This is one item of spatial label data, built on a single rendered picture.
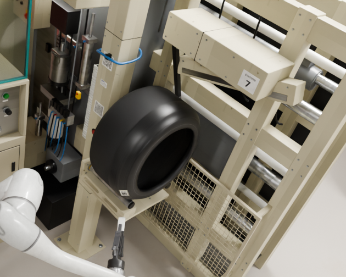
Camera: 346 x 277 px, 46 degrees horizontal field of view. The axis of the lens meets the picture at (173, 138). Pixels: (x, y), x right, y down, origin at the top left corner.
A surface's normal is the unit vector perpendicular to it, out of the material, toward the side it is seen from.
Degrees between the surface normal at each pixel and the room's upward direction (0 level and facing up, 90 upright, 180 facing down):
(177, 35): 90
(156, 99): 6
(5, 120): 90
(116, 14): 90
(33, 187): 30
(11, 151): 90
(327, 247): 0
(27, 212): 43
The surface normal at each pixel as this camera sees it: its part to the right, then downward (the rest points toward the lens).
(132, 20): 0.70, 0.57
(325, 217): 0.26, -0.77
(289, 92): -0.67, 0.29
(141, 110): -0.07, -0.55
